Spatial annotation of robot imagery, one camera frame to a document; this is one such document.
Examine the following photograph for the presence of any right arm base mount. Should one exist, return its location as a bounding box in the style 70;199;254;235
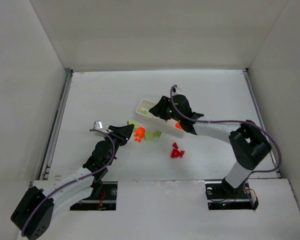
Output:
205;181;259;211

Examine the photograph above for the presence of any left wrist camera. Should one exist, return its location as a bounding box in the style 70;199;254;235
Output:
93;120;103;130

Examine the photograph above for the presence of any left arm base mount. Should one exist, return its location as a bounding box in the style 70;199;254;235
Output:
69;181;118;211

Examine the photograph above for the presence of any white three-compartment tray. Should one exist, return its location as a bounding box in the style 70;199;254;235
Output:
135;99;186;137

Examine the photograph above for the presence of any red lego slope piece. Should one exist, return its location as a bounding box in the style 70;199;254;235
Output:
172;142;179;149

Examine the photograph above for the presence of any green lego plate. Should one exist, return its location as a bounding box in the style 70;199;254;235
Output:
144;132;155;141

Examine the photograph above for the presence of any right metal rail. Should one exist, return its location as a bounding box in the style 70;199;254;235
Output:
242;68;277;165

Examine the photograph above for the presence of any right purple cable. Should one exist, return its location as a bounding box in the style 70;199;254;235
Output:
169;84;283;208

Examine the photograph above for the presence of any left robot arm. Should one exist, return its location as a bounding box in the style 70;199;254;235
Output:
10;124;135;240

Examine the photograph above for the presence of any metal rail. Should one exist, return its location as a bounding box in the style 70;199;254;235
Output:
35;68;73;180
242;68;277;165

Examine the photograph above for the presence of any red lego arch piece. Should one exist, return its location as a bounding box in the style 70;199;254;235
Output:
170;149;181;159

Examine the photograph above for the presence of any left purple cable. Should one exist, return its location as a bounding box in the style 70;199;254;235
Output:
20;128;116;238

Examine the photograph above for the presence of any left metal rail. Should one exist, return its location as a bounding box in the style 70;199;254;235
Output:
35;68;73;180

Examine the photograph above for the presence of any small orange lego piece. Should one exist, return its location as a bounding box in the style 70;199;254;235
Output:
134;137;142;143

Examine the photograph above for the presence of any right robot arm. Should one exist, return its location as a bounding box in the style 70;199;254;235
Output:
149;94;272;198

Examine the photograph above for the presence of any green lego block small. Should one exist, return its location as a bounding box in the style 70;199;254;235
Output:
154;130;162;138

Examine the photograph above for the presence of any purple cable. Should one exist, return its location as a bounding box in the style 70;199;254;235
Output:
20;128;116;238
169;84;283;208

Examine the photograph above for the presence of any orange round lego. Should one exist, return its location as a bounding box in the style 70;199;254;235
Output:
175;122;183;130
134;127;146;139

